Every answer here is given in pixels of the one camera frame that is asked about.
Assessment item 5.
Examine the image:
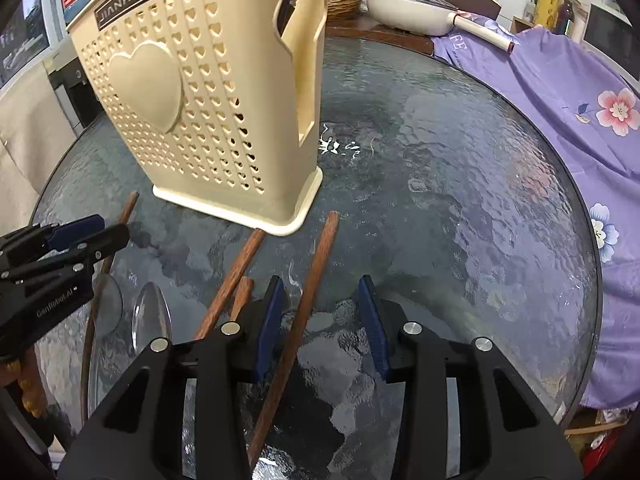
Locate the grey water dispenser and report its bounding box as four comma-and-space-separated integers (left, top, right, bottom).
47, 40, 106, 136

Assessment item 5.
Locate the person's left hand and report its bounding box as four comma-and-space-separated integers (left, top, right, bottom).
0, 357, 47, 418

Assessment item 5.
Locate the metal spoon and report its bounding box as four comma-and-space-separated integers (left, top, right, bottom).
130, 281, 174, 361

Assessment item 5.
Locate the brown glass bottle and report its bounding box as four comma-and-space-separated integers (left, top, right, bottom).
559, 0, 583, 38

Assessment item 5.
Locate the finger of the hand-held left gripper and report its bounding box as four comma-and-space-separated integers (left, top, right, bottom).
0, 223, 132, 291
0, 214, 107, 262

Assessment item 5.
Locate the white pot with lid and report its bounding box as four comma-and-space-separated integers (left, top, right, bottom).
366, 0, 516, 56

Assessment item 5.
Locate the beige plastic utensil holder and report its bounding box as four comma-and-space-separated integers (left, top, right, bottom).
67, 0, 331, 237

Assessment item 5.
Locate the translucent plastic spoon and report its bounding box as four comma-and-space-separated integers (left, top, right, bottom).
87, 271, 125, 346

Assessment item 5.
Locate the wooden side table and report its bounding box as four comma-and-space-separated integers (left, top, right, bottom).
324, 12, 435, 56

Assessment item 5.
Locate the wicker wash basin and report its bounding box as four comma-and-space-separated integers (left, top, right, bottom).
326, 0, 367, 22

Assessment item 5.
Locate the dark wooden chopstick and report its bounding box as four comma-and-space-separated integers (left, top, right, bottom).
246, 211, 341, 467

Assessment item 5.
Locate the sliding glass window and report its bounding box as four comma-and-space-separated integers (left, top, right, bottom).
0, 0, 51, 88

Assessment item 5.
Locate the beige cloth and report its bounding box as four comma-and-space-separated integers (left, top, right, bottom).
0, 57, 76, 233

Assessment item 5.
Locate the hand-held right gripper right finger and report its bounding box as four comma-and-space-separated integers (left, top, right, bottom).
357, 275, 586, 480

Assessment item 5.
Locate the purple floral cloth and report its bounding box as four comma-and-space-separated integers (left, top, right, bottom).
432, 12, 640, 411

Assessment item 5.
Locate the brown wooden chopstick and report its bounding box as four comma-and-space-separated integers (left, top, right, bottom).
192, 229, 267, 342
229, 276, 256, 325
80, 191, 141, 428

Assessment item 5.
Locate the white microwave oven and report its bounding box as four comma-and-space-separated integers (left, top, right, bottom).
582, 2, 640, 83

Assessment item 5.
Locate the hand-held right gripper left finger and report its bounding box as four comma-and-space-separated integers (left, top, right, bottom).
57, 275, 286, 480

